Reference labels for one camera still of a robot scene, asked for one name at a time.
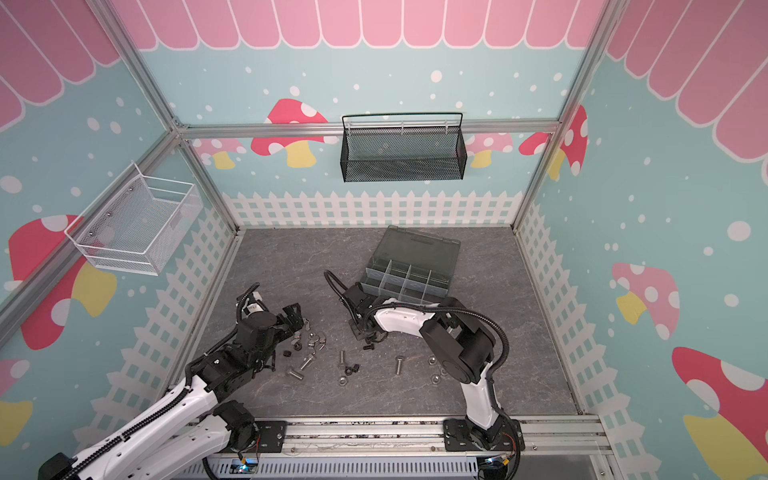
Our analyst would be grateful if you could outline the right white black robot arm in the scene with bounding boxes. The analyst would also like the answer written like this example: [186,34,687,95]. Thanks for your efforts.
[323,270,523,452]

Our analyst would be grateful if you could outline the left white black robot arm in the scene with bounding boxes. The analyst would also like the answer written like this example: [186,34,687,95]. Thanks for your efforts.
[38,285,304,479]

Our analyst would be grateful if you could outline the silver wing nut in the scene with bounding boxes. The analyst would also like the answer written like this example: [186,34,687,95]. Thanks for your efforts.
[307,332,327,350]

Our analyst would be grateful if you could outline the grey plastic organizer box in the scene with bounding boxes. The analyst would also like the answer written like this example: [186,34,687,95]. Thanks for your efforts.
[360,225,461,305]

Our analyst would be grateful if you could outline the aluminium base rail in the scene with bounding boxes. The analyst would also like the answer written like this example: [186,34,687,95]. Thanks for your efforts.
[113,415,613,460]

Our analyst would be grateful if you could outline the white wire wall basket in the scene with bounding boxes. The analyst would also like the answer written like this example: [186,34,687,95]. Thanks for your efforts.
[64,164,203,276]

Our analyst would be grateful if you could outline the black mesh wall basket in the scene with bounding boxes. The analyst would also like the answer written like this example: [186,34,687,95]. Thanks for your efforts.
[340,112,468,183]

